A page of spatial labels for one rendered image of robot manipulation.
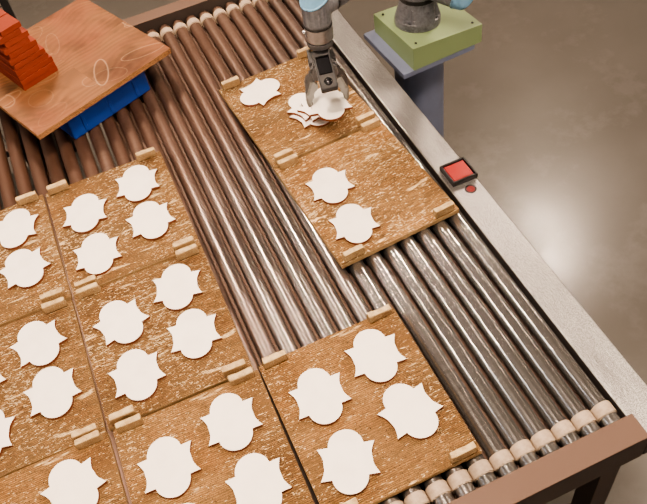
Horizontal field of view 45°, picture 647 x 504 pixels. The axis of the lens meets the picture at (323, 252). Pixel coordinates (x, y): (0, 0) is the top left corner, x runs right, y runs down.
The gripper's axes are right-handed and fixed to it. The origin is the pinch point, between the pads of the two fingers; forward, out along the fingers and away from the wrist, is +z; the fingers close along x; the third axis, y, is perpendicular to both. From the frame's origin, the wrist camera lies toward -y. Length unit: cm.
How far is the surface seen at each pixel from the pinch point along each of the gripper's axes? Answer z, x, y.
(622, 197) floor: 103, -118, 29
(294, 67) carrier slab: 11.0, 5.9, 33.8
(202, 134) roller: 13.3, 37.9, 13.3
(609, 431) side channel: 10, -38, -107
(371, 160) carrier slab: 11.3, -8.5, -14.5
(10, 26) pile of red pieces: -18, 86, 40
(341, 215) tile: 10.7, 3.8, -33.1
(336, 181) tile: 10.6, 2.7, -20.5
